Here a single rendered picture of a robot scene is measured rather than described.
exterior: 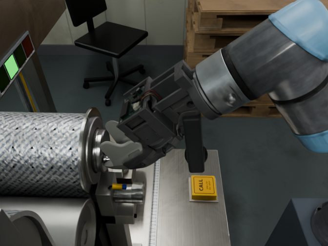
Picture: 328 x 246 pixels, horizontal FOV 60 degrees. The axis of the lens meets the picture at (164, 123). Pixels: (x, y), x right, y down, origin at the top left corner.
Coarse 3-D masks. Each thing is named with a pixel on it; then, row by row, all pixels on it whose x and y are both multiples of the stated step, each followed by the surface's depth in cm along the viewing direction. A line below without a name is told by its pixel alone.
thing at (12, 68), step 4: (12, 56) 81; (8, 60) 79; (12, 60) 81; (8, 64) 79; (12, 64) 81; (16, 64) 83; (8, 68) 79; (12, 68) 81; (16, 68) 83; (8, 72) 79; (12, 72) 81; (12, 76) 81
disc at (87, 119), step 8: (88, 112) 45; (96, 112) 50; (88, 120) 45; (80, 136) 42; (80, 144) 42; (80, 152) 42; (80, 160) 42; (80, 168) 42; (80, 176) 42; (88, 184) 46; (96, 184) 51; (88, 192) 46
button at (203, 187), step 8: (192, 176) 85; (200, 176) 85; (208, 176) 85; (192, 184) 83; (200, 184) 82; (208, 184) 82; (192, 192) 81; (200, 192) 81; (208, 192) 81; (216, 192) 81
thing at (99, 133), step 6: (96, 132) 47; (102, 132) 47; (108, 132) 51; (96, 138) 46; (102, 138) 46; (108, 138) 51; (96, 144) 46; (96, 150) 45; (96, 156) 45; (102, 156) 47; (96, 162) 46; (102, 162) 47; (96, 168) 47; (102, 168) 47
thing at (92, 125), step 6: (96, 120) 48; (90, 126) 45; (96, 126) 48; (102, 126) 52; (90, 132) 44; (90, 138) 45; (90, 144) 45; (84, 150) 43; (90, 150) 45; (84, 156) 43; (90, 156) 45; (84, 162) 43; (90, 162) 45; (90, 168) 45; (90, 174) 45; (96, 174) 49; (90, 180) 45; (96, 180) 49
